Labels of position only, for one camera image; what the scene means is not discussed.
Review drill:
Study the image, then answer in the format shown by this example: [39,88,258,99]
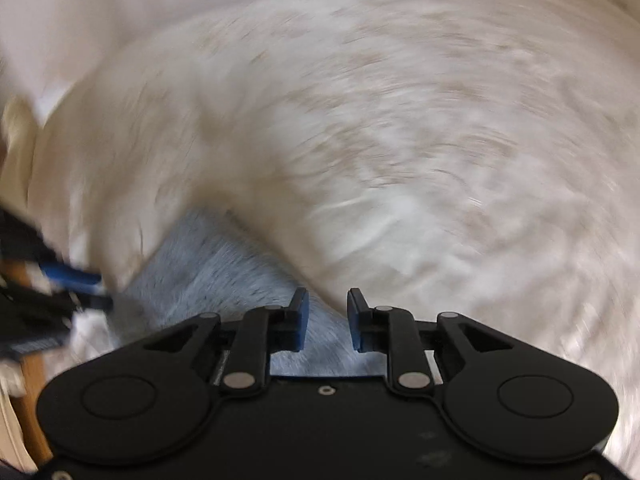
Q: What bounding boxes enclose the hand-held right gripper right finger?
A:
[347,287,514,396]

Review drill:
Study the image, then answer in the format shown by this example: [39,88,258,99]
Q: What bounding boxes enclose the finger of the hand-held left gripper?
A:
[42,264,104,294]
[52,291,114,312]

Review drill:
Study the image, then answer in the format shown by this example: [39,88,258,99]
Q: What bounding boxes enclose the grey pants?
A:
[121,209,387,379]

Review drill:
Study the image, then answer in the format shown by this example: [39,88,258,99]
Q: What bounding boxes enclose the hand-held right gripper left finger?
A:
[144,287,311,396]

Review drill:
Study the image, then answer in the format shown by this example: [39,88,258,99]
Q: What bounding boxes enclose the white patterned bed blanket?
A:
[0,0,640,471]

